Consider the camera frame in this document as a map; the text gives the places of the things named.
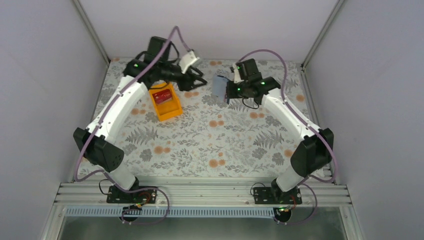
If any blue card holder wallet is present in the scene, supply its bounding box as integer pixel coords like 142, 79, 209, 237
212, 75, 230, 104

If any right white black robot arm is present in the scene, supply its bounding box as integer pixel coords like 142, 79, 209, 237
226, 58, 334, 204

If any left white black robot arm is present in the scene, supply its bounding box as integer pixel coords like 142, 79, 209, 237
73, 36, 207, 203

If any orange plastic bin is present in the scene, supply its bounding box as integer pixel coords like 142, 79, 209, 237
149, 83, 183, 122

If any floral patterned table mat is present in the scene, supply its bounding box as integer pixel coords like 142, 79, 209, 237
75, 57, 324, 178

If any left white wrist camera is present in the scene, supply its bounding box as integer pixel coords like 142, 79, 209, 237
178, 50, 201, 74

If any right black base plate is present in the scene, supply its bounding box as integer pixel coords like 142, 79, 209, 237
251, 186, 303, 205

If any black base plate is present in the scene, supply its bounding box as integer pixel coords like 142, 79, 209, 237
251, 186, 303, 205
106, 186, 157, 204

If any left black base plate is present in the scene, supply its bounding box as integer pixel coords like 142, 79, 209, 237
106, 186, 157, 204

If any aluminium mounting rail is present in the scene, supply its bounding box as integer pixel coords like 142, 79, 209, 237
54, 176, 352, 207

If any grey slotted cable duct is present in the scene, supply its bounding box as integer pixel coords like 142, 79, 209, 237
64, 206, 275, 219

